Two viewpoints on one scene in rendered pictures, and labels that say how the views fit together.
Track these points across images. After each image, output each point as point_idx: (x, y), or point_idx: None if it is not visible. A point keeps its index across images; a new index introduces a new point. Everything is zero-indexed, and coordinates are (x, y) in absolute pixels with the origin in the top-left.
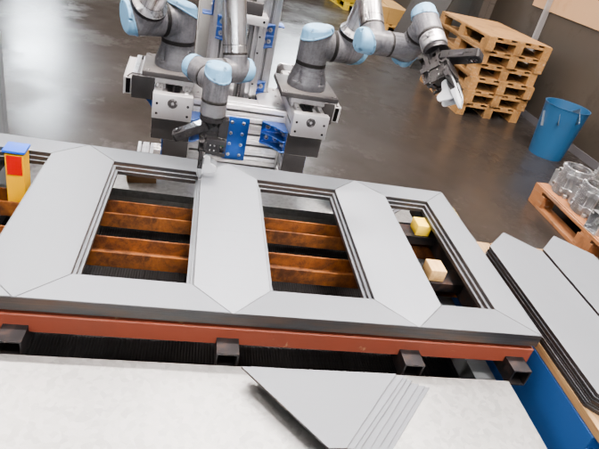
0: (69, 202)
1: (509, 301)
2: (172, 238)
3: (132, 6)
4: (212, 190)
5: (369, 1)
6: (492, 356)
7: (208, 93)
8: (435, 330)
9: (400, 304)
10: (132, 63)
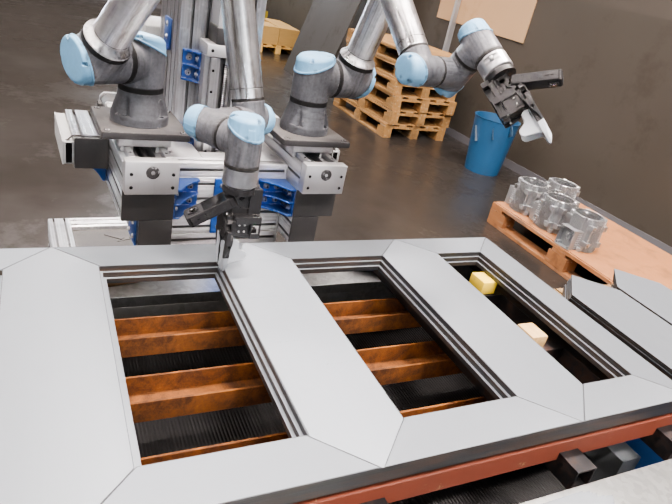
0: (70, 345)
1: (636, 360)
2: (177, 352)
3: (85, 45)
4: (248, 284)
5: (409, 20)
6: (645, 432)
7: (237, 156)
8: (598, 420)
9: (546, 395)
10: (63, 122)
